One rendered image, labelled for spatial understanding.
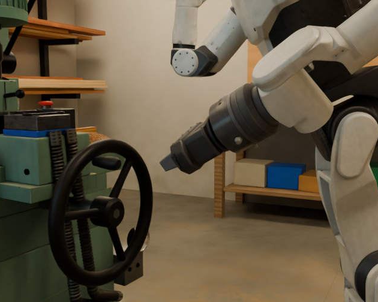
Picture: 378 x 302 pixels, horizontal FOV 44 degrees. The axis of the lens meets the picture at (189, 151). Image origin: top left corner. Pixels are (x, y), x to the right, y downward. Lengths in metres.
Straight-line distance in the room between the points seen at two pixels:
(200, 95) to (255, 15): 3.49
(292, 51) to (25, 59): 4.11
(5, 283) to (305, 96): 0.69
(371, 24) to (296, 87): 0.12
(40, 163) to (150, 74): 3.83
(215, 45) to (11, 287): 0.79
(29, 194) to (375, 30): 0.64
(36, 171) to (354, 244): 0.71
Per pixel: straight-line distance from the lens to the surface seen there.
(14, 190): 0.95
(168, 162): 0.80
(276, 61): 0.67
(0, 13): 1.10
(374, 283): 1.15
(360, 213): 1.13
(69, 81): 4.37
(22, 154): 0.95
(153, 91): 4.69
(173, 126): 4.60
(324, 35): 0.66
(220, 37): 1.32
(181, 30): 1.36
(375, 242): 1.16
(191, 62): 1.31
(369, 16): 0.67
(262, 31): 1.01
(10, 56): 1.35
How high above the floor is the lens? 1.05
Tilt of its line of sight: 8 degrees down
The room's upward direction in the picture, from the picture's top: straight up
